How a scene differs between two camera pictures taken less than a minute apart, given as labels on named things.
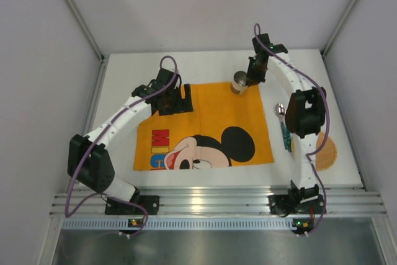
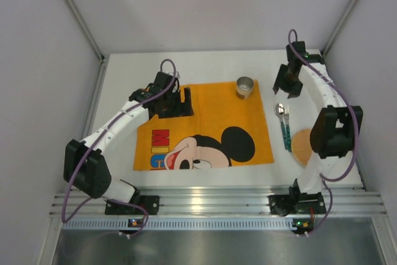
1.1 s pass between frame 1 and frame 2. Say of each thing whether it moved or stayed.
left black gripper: stayed
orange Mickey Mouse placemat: stayed
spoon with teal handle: stayed
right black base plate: stayed
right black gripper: moved
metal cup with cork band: moved
